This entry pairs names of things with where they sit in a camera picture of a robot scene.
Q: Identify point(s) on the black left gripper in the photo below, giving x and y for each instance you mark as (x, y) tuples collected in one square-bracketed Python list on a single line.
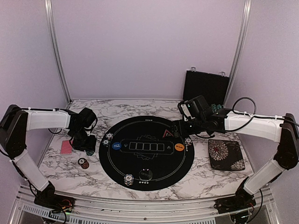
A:
[(90, 146)]

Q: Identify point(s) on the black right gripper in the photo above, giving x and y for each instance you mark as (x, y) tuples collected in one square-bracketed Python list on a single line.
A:
[(182, 130)]

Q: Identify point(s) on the small green fifty chip stack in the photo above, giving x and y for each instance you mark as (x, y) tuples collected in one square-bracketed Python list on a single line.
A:
[(106, 143)]

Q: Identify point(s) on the orange big blind button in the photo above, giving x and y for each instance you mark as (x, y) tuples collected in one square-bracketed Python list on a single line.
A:
[(179, 147)]

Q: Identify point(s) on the small blue ten chip stack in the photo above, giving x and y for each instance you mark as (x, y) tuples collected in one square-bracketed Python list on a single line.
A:
[(109, 136)]

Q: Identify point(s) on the blue small blind button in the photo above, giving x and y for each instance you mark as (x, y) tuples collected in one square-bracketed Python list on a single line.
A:
[(116, 146)]

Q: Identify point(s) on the clear round dealer button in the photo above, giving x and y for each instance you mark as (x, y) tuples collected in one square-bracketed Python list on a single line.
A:
[(145, 175)]

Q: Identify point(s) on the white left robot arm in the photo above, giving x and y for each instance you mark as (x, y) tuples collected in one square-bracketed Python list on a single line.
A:
[(16, 134)]

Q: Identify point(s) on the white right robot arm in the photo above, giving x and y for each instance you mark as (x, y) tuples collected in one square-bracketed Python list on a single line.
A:
[(278, 134)]

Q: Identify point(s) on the red playing card deck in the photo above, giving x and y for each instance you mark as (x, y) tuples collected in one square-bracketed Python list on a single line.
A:
[(66, 148)]

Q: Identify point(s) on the red chip stack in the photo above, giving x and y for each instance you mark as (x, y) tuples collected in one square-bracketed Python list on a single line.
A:
[(83, 163)]

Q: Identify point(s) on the green chips in case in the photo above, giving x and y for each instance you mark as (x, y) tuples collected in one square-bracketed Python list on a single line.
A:
[(215, 107)]

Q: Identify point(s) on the black poker chip case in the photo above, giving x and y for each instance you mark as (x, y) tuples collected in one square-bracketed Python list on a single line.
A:
[(211, 86)]

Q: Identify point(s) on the black floral rectangular tray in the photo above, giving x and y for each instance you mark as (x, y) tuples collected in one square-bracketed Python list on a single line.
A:
[(225, 155)]

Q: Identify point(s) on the round black poker mat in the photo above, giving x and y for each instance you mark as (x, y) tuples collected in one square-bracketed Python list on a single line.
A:
[(143, 147)]

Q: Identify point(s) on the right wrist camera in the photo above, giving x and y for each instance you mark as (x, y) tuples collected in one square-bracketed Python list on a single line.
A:
[(195, 108)]

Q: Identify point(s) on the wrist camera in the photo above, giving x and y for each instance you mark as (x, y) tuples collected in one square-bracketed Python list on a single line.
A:
[(87, 119), (195, 108)]

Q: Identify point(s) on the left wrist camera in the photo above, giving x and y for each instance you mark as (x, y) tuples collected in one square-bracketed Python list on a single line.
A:
[(87, 119)]

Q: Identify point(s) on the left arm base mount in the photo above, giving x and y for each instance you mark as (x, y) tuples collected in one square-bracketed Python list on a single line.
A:
[(48, 198)]

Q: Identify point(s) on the aluminium front rail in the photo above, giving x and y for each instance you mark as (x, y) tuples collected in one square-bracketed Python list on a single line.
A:
[(89, 210)]

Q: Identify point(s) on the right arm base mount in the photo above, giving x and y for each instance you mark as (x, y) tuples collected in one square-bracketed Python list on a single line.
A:
[(237, 202)]

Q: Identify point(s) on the right aluminium frame post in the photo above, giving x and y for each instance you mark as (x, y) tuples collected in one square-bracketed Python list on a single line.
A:
[(240, 44)]

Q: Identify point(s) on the aluminium frame post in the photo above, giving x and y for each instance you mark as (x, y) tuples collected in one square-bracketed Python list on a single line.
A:
[(240, 44), (55, 47)]

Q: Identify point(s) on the left aluminium frame post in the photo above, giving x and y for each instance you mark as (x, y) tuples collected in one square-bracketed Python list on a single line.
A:
[(55, 47)]

